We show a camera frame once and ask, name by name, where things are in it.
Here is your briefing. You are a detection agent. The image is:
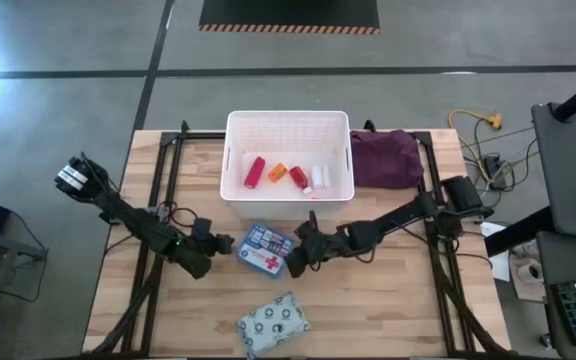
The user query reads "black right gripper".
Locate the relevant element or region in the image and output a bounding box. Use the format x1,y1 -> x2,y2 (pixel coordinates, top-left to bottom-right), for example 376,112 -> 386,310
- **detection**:
285,209 -> 352,279

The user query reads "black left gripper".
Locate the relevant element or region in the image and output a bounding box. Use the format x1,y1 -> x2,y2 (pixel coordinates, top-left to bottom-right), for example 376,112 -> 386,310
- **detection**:
187,217 -> 236,259

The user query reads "blue first aid kit box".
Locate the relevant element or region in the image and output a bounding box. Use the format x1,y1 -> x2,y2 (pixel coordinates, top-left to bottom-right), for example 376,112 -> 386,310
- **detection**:
236,223 -> 297,280

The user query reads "red bottle with white cap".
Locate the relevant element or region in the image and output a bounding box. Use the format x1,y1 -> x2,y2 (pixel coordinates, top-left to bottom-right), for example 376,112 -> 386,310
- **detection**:
288,165 -> 314,196

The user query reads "orange pill bottle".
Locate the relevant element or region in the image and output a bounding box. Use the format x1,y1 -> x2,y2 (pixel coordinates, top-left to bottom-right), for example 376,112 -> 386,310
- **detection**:
267,162 -> 289,184

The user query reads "red cylindrical tube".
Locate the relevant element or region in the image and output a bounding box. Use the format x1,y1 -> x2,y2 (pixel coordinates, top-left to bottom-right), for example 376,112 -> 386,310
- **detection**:
243,156 -> 267,190

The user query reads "white pouch with blue print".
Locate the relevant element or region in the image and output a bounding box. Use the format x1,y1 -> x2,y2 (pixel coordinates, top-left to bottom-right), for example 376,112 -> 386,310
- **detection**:
236,291 -> 313,360

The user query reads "white perforated plastic basket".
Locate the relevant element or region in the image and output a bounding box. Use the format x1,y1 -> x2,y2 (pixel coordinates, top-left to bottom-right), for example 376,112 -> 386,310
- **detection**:
219,110 -> 356,221

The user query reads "maroon cloth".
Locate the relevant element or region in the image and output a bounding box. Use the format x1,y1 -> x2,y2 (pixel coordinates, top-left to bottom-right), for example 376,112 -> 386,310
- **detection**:
350,129 -> 425,190

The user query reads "white paper sheet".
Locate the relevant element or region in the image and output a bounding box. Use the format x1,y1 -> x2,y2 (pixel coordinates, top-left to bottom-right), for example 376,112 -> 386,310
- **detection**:
480,222 -> 512,282

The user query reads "black power strip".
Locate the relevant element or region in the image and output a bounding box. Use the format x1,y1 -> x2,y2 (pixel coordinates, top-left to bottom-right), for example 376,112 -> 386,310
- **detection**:
482,153 -> 508,191

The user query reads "grey metal side stand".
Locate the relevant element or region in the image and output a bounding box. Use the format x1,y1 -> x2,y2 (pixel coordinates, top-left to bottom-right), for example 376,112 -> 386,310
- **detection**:
0,232 -> 49,360

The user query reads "brown cardboard box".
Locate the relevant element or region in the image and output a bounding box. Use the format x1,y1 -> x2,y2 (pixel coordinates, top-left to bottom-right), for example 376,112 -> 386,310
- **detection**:
508,249 -> 549,304

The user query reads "white tape roll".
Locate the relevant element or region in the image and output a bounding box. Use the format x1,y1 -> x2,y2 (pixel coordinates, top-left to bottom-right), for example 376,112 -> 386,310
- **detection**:
516,260 -> 544,285

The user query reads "black mat with striped edge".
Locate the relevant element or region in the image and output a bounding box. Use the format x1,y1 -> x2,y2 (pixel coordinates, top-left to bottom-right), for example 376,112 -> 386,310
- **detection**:
198,0 -> 381,36

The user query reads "grey desk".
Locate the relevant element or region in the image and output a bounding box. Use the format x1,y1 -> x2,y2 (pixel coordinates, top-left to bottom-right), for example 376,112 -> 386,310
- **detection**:
531,102 -> 576,241

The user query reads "yellow extension cord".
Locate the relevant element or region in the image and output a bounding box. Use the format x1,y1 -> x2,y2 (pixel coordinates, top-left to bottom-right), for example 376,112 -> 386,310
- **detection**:
447,108 -> 504,171

